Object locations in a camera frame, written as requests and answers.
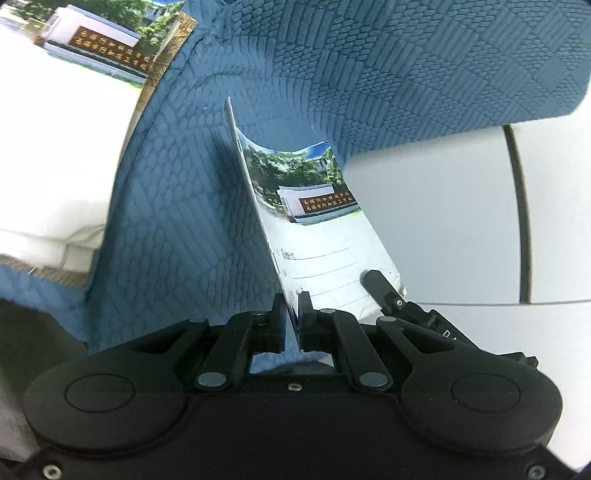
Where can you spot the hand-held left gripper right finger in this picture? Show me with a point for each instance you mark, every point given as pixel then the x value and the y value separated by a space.
pixel 305 323

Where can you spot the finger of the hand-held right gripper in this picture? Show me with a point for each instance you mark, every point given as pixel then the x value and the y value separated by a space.
pixel 381 286

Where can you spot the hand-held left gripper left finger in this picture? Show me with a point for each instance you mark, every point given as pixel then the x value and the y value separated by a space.
pixel 279 318

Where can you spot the photo cover booklet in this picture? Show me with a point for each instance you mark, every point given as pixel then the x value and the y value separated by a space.
pixel 323 249
pixel 69 138

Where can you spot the white cabinet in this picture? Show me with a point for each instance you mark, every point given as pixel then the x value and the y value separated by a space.
pixel 549 207

